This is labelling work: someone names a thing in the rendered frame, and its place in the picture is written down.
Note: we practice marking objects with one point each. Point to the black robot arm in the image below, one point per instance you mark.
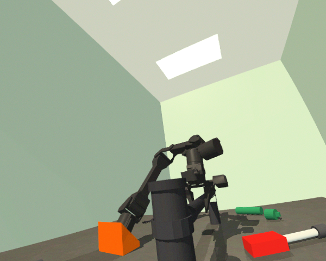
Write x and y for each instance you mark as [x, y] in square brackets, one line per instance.
[195, 149]

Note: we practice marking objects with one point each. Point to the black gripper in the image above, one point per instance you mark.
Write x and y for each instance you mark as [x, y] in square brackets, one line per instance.
[209, 186]

